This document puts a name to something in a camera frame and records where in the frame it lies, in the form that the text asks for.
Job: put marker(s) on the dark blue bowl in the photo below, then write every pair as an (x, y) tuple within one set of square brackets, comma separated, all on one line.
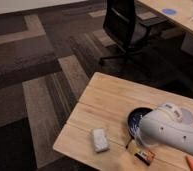
[(134, 118)]

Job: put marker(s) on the light wooden background desk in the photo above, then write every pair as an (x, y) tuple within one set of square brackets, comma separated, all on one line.
[(183, 8)]

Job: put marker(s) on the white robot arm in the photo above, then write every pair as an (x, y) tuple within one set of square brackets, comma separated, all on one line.
[(163, 125)]

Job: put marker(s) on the black and orange eraser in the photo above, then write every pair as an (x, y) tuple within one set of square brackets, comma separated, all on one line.
[(142, 154)]

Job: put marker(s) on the blue round disc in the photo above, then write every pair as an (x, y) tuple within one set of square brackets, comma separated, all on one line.
[(169, 11)]

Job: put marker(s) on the white sponge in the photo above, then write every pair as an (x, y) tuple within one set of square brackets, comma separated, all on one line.
[(99, 140)]

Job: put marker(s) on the black office chair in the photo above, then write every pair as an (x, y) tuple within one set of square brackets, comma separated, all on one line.
[(126, 29)]

